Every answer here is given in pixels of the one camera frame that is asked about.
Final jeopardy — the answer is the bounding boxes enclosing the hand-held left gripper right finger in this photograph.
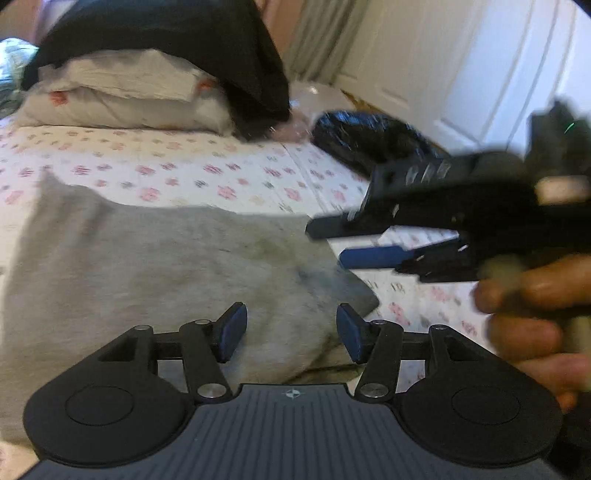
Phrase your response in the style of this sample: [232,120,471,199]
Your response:
[336,302,494,403]

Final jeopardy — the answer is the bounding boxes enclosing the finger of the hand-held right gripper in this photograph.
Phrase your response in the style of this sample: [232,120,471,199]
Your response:
[305,207,403,241]
[338,236,481,284]

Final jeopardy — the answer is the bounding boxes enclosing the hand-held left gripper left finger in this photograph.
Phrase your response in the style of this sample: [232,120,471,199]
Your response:
[99,302,248,403]

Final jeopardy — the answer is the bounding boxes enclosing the grey pants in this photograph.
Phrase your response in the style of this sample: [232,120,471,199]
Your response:
[0,168,380,446]

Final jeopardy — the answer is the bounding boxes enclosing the person's right hand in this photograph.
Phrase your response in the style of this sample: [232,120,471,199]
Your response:
[475,253,591,412]

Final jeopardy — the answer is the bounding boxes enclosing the black plastic bag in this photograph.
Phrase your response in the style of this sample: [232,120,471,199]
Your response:
[311,110,451,182]

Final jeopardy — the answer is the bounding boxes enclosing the pink cloth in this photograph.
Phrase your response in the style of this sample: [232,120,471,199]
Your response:
[270,113,314,143]

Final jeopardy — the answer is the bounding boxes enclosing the clear plastic sheet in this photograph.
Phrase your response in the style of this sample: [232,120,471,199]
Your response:
[287,79,354,118]

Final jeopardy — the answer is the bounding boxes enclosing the white wardrobe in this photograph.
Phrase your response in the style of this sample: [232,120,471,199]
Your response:
[332,0,591,160]

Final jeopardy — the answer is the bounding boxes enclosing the floral bed sheet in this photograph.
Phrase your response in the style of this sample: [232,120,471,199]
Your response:
[0,113,497,462]

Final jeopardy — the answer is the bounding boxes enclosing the green curtain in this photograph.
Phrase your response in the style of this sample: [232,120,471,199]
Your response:
[281,0,372,88]

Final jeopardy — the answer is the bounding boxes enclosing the black coat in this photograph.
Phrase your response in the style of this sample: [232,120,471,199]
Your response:
[21,0,293,141]

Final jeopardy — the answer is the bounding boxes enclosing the white folded duvet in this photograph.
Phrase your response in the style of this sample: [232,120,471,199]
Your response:
[17,48,237,136]

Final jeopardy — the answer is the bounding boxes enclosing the light blue quilt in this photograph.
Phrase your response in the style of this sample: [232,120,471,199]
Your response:
[0,37,40,118]

